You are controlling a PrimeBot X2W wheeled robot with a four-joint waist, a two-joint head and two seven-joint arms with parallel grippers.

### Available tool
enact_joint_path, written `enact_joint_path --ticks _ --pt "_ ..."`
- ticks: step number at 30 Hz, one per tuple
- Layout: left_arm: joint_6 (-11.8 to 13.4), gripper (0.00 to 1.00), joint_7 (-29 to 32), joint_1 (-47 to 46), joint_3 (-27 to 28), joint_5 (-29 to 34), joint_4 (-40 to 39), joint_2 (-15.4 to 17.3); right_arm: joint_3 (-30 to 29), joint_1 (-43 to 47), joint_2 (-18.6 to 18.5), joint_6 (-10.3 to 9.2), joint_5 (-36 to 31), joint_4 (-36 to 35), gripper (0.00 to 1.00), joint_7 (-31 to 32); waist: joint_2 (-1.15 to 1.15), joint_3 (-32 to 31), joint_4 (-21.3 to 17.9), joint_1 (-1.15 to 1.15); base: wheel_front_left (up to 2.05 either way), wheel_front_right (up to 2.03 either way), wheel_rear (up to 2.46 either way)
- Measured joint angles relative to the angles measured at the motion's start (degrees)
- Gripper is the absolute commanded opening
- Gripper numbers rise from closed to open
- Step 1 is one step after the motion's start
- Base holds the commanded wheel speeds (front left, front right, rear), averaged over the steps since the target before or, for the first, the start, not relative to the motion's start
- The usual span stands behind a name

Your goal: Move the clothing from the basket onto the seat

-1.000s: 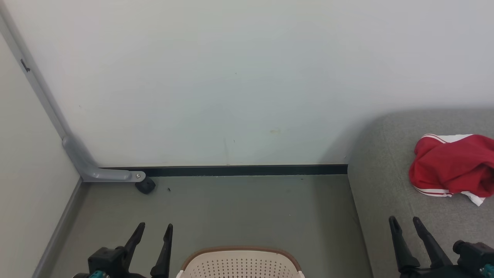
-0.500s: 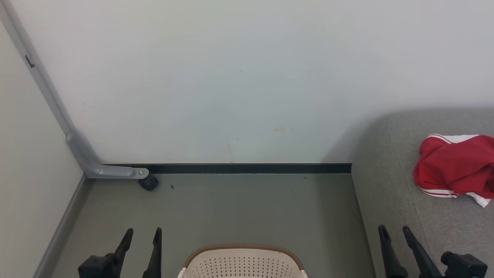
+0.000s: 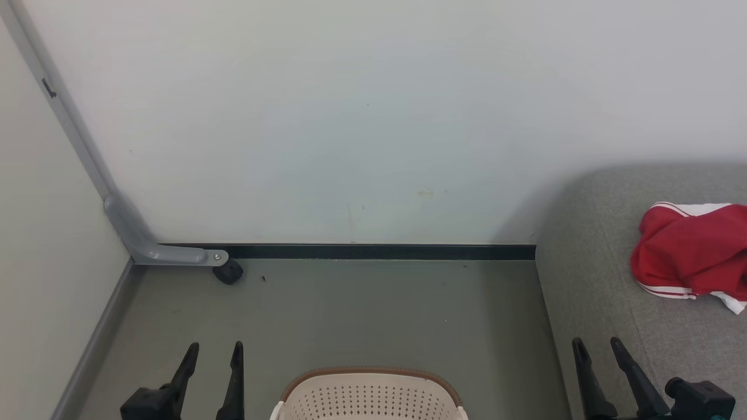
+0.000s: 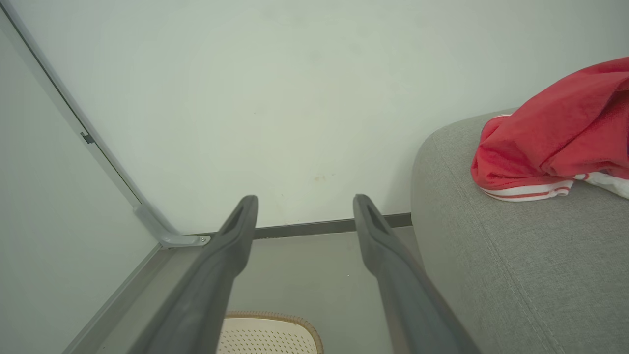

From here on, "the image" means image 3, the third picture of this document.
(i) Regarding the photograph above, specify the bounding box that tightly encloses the black caster wheel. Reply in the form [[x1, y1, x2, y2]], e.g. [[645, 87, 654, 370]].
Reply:
[[212, 259, 245, 286]]

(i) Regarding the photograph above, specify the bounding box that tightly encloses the grey fabric sofa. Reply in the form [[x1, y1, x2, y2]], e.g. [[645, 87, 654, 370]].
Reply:
[[535, 163, 747, 420]]

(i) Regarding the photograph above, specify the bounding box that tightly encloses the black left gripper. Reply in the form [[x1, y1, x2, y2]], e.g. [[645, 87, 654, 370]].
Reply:
[[120, 341, 245, 420]]

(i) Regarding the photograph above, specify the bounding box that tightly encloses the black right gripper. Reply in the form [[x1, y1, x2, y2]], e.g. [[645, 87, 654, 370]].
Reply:
[[571, 337, 736, 420]]

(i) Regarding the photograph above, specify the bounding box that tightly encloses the cream perforated laundry basket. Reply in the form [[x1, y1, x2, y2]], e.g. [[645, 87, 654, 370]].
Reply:
[[270, 366, 469, 420]]

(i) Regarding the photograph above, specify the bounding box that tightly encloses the black baseboard strip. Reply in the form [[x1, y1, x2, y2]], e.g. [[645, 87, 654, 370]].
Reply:
[[159, 243, 537, 261]]

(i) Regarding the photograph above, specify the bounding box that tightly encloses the red garment with white trim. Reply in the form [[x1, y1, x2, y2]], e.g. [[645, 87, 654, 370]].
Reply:
[[630, 201, 747, 316]]

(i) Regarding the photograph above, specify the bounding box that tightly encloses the grey metal bracket with caster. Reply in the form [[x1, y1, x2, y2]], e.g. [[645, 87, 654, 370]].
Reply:
[[0, 0, 229, 268]]

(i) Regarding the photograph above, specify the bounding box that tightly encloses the grey skirting strip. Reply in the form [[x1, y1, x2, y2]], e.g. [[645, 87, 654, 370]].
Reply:
[[51, 258, 146, 420]]

